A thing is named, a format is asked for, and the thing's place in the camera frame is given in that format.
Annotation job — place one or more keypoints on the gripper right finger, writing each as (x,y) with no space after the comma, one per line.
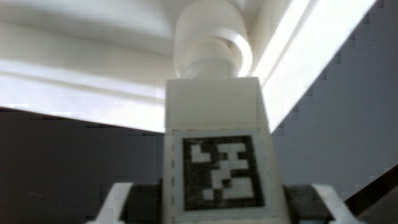
(336,206)

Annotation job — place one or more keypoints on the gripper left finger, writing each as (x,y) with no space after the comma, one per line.
(109,214)

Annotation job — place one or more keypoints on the white leg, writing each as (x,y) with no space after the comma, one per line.
(221,186)

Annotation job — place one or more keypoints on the white square tabletop tray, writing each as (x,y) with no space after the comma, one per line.
(169,64)

